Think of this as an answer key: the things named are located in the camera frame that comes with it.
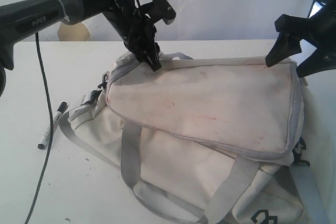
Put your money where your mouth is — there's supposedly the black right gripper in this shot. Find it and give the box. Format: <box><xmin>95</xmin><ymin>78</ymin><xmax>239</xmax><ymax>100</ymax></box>
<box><xmin>265</xmin><ymin>0</ymin><xmax>335</xmax><ymax>78</ymax></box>

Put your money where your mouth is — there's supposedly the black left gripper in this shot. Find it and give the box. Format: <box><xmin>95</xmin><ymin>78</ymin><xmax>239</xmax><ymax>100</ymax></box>
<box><xmin>103</xmin><ymin>0</ymin><xmax>162</xmax><ymax>71</ymax></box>

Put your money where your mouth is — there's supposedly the white canvas duffel bag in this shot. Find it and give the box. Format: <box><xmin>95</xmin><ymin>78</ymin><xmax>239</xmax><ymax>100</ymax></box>
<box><xmin>59</xmin><ymin>53</ymin><xmax>329</xmax><ymax>223</ymax></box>

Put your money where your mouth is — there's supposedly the left robot arm black grey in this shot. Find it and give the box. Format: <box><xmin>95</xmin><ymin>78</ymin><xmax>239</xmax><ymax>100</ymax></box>
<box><xmin>1</xmin><ymin>0</ymin><xmax>161</xmax><ymax>90</ymax></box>

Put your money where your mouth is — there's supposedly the black and white marker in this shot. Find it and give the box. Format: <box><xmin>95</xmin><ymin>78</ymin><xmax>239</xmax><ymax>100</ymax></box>
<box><xmin>37</xmin><ymin>101</ymin><xmax>68</xmax><ymax>150</ymax></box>

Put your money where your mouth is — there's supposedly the right robot arm black grey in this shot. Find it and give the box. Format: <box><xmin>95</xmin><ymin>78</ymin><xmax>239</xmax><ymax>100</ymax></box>
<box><xmin>265</xmin><ymin>0</ymin><xmax>335</xmax><ymax>78</ymax></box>

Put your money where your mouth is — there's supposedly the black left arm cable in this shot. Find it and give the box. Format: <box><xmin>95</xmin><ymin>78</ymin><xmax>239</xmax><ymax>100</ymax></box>
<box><xmin>23</xmin><ymin>0</ymin><xmax>60</xmax><ymax>224</ymax></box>

